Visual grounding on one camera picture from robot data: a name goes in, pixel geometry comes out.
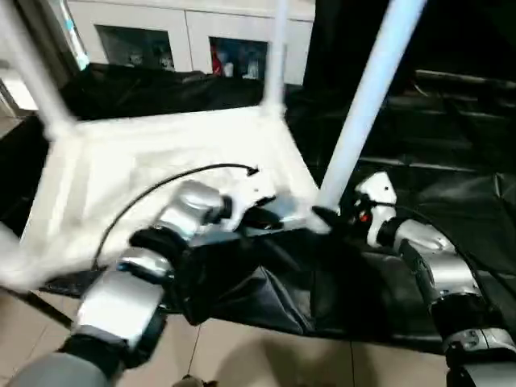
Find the black metal frame leg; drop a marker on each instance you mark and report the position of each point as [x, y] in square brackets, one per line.
[44, 308]

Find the white plastic table leg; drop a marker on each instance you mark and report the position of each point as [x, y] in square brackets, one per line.
[44, 80]
[278, 52]
[363, 101]
[10, 258]

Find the large black box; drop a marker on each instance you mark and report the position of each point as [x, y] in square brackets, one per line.
[334, 40]

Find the red package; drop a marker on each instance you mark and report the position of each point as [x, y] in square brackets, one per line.
[217, 61]

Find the white plastic table top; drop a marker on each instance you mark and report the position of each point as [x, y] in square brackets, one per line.
[141, 153]

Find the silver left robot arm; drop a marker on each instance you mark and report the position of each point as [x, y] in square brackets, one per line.
[189, 201]

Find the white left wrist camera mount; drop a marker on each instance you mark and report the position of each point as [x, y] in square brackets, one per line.
[254, 189]

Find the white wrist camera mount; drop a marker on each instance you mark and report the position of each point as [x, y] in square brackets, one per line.
[254, 189]
[379, 189]

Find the white bottle blue print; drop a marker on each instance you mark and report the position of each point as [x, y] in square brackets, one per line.
[252, 69]

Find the silver metal bar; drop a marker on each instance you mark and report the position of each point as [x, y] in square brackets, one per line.
[463, 78]

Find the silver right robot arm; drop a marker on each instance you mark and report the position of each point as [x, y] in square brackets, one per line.
[435, 250]

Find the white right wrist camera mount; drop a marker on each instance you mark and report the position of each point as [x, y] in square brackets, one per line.
[379, 189]

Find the white glass-door cabinet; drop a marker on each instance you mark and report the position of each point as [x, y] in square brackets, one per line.
[189, 16]

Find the small white bottle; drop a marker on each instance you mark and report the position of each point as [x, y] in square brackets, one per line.
[229, 69]

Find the black work mat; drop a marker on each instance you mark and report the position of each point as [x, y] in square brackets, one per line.
[443, 141]

